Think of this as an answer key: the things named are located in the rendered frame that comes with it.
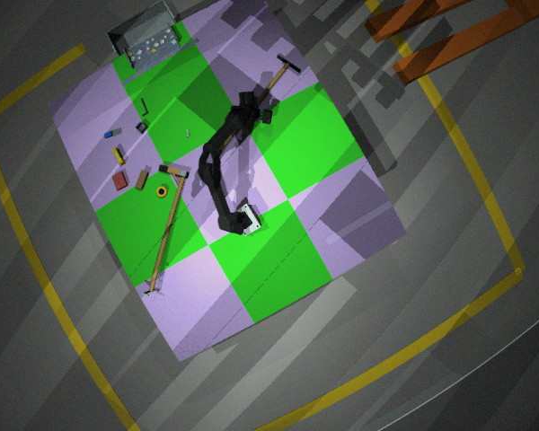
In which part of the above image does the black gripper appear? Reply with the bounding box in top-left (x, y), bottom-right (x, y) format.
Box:
top-left (252, 109), bottom-right (272, 124)

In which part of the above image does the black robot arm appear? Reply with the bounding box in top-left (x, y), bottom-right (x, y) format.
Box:
top-left (198, 92), bottom-right (258, 235)

